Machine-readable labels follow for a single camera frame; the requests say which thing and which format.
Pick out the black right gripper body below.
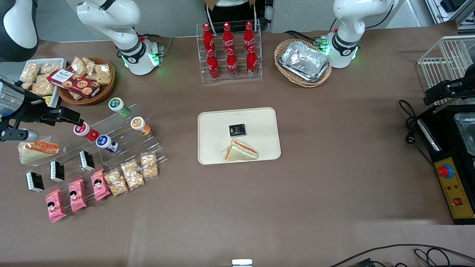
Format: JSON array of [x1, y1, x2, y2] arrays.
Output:
[[14, 88, 50, 123]]

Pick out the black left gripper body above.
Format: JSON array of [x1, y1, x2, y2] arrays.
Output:
[[448, 73, 475, 99]]

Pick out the green gum bottle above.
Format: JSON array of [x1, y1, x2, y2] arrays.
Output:
[[108, 97, 131, 118]]

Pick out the red gum bottle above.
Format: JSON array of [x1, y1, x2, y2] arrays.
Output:
[[73, 122, 100, 142]]

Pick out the blue gum bottle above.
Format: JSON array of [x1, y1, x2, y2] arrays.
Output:
[[95, 134, 119, 154]]

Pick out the clear acrylic gum stand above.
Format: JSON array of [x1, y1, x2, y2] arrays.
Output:
[[71, 104, 163, 168]]

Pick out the orange gum bottle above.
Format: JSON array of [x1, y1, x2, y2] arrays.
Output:
[[130, 116, 151, 136]]

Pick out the beige plastic tray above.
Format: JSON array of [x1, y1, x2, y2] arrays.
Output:
[[197, 107, 282, 165]]

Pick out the black sealing machine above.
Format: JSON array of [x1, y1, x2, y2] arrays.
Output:
[[415, 105, 475, 225]]

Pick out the red cookie box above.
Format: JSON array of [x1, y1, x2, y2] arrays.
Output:
[[47, 69, 101, 99]]

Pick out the wrapped triangle sandwich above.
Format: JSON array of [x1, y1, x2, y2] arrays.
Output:
[[18, 140, 60, 165], [224, 139, 259, 162]]

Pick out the steel machine pan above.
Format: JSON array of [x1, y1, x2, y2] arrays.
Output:
[[453, 112, 475, 156]]

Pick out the dark brown wicker basket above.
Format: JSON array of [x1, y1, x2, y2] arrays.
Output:
[[58, 57, 116, 107]]

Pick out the clear acrylic snack stand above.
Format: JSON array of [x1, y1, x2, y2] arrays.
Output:
[[20, 139, 168, 197]]

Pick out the white rectangular bin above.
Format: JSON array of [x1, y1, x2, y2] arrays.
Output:
[[20, 58, 67, 108]]

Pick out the red emergency stop button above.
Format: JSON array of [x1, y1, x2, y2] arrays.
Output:
[[437, 164, 454, 179]]

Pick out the pink snack packet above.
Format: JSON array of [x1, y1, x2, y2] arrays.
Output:
[[68, 178, 88, 213], [90, 168, 111, 202], [45, 189, 68, 223]]

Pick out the yellow control panel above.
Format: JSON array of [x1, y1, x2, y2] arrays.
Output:
[[434, 157, 475, 220]]

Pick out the stacked aluminium foil containers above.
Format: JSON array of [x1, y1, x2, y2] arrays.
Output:
[[279, 40, 331, 83]]

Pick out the light wicker basket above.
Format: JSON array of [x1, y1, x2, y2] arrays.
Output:
[[274, 38, 333, 88]]

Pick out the red cola bottle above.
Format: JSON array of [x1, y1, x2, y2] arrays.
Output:
[[222, 22, 235, 51], [226, 47, 239, 79], [206, 49, 220, 80], [243, 21, 256, 49], [202, 23, 216, 53], [246, 45, 259, 77]]

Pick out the clear acrylic bottle rack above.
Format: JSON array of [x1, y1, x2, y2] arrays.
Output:
[[196, 19, 263, 84]]

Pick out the white wire basket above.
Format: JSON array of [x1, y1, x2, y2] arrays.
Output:
[[417, 35, 475, 114]]

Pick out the black power cable with plug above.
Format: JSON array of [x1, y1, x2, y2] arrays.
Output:
[[398, 99, 435, 168]]

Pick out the aluminium frame shelf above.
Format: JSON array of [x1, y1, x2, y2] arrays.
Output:
[[425, 0, 475, 31]]

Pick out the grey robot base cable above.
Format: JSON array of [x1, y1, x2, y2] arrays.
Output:
[[140, 34, 173, 57]]

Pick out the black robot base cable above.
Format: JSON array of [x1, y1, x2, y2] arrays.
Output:
[[284, 30, 335, 46]]

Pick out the long black cable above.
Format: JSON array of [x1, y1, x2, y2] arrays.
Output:
[[328, 243, 475, 267]]

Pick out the looped black cable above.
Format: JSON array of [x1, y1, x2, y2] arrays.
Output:
[[413, 247, 475, 267]]

